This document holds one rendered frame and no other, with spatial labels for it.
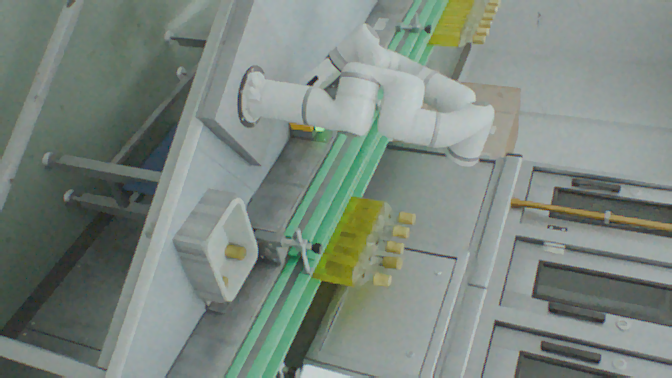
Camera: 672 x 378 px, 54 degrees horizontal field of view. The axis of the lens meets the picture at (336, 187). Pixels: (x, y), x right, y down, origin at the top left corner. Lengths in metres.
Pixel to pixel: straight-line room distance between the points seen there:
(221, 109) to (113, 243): 0.92
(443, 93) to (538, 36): 6.49
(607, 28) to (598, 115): 1.11
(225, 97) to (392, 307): 0.76
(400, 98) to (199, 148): 0.48
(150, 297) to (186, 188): 0.26
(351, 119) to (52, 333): 1.15
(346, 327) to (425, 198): 0.57
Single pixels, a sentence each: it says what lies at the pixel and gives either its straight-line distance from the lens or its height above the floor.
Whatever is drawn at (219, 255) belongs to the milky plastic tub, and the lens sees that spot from 1.72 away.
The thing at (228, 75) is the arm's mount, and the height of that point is 0.80.
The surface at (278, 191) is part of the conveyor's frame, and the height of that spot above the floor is 0.82.
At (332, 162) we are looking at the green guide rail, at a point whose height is 0.91.
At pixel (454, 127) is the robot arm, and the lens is 1.57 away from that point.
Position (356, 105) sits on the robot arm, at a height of 1.08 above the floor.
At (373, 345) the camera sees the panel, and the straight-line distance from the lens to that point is 1.83.
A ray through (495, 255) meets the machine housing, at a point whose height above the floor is 1.39.
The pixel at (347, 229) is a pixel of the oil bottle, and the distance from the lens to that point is 1.88.
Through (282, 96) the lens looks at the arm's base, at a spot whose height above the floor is 0.90.
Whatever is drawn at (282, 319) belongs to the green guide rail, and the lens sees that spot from 1.70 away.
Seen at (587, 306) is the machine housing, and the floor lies 1.66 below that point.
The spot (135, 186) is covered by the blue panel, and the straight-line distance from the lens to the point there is 2.06.
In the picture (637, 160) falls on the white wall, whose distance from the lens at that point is 6.96.
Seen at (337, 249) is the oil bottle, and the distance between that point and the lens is 1.84.
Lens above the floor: 1.59
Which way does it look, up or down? 20 degrees down
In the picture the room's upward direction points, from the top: 100 degrees clockwise
